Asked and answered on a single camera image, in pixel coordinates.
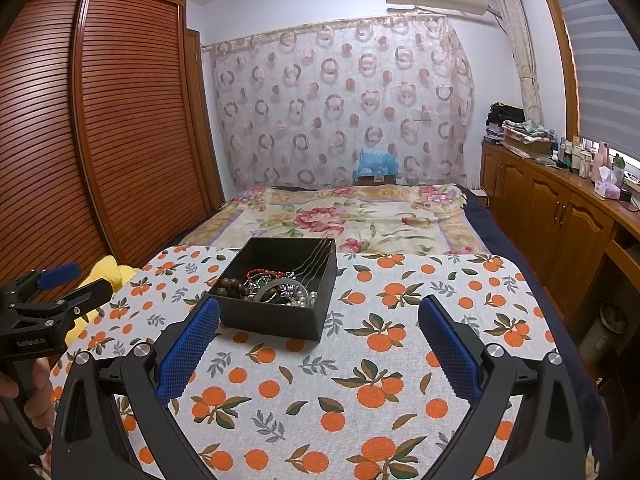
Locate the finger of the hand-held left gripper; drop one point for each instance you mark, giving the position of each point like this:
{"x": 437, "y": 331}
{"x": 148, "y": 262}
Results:
{"x": 60, "y": 272}
{"x": 92, "y": 291}

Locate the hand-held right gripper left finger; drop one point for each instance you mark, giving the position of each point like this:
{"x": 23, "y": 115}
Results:
{"x": 186, "y": 355}

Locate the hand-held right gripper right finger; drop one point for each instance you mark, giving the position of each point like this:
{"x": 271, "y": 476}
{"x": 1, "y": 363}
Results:
{"x": 450, "y": 355}

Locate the black jewelry box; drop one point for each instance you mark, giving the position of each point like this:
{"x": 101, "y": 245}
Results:
{"x": 270, "y": 320}

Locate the pale green jade bangle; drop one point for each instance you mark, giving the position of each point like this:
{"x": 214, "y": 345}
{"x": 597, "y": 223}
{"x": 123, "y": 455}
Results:
{"x": 265, "y": 291}

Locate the person's left hand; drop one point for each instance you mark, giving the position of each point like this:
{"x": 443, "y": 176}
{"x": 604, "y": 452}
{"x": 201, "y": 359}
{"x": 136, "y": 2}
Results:
{"x": 40, "y": 385}

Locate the yellow cloth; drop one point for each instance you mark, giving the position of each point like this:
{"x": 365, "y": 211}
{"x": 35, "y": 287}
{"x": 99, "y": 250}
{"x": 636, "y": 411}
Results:
{"x": 107, "y": 270}

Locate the orange print tablecloth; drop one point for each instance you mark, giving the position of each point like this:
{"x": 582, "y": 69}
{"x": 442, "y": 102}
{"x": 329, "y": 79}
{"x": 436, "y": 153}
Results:
{"x": 325, "y": 360}

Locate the dark blue bedsheet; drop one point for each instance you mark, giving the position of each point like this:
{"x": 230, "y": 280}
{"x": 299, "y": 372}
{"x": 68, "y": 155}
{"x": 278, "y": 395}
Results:
{"x": 500, "y": 240}

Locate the brown slatted wooden wardrobe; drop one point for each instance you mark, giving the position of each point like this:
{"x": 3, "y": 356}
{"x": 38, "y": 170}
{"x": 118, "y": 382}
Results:
{"x": 125, "y": 135}

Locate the grey waste bin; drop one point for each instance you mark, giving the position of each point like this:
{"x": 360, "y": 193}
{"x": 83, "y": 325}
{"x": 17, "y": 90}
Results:
{"x": 606, "y": 332}

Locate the wooden cabinet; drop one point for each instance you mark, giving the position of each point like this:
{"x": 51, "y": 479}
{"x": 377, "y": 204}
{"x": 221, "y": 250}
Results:
{"x": 540, "y": 200}

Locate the floral blanket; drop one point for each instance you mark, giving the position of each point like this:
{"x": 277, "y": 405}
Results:
{"x": 325, "y": 220}

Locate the light blue bag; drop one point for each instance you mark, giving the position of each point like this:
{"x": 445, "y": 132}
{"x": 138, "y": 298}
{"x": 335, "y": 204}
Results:
{"x": 375, "y": 162}

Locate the pink tissue box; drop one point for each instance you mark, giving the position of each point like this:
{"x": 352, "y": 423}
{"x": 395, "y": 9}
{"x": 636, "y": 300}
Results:
{"x": 607, "y": 185}

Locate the row of cosmetic bottles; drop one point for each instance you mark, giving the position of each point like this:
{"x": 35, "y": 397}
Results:
{"x": 575, "y": 157}

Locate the folded towels in box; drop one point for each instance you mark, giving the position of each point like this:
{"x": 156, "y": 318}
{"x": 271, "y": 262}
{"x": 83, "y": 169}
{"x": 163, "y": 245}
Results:
{"x": 530, "y": 135}

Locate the pile of dark clothes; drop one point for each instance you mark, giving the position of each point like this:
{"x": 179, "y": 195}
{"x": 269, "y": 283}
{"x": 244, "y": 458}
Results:
{"x": 502, "y": 120}

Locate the pink bottle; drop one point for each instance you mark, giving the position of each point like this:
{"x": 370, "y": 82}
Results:
{"x": 601, "y": 162}

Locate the beige window curtain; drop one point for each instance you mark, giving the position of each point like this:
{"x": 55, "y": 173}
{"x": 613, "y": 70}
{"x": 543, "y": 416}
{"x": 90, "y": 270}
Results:
{"x": 520, "y": 50}

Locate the grey window blind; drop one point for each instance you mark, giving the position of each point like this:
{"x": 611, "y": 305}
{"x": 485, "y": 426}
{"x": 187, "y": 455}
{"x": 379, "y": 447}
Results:
{"x": 610, "y": 60}

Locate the wooden window frame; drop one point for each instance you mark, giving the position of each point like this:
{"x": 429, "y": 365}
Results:
{"x": 562, "y": 60}

